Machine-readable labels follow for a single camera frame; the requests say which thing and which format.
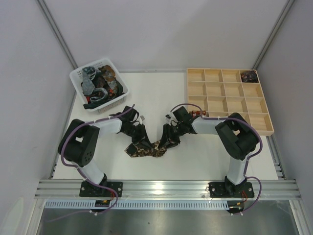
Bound brown floral tie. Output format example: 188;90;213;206
124;141;167;158

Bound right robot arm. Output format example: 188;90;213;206
158;113;263;195

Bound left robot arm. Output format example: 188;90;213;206
58;106;154;189

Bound rolled red patterned tie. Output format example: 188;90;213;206
191;110;206;117

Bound dark green tie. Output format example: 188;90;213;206
83;84;124;109

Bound white plastic basket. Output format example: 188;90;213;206
69;58;130;113

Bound brown orange patterned tie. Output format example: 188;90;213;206
98;65;118;93

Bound grey patterned tie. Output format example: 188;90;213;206
81;67;109;103

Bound wooden compartment tray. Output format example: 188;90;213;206
186;68;274;136

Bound rolled dark floral tie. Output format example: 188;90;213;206
241;70;259;83

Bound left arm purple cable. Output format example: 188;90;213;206
46;103;136;222

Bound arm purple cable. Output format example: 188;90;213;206
46;103;136;222
166;103;265;213

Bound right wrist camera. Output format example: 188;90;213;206
166;106;194;126

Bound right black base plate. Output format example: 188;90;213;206
208;181;255;198

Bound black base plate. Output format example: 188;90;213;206
79;181;123;197
208;181;255;198

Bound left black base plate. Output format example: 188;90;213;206
79;181;123;197

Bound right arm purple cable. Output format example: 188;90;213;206
166;103;265;213

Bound white slotted cable duct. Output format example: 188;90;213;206
45;199;240;210

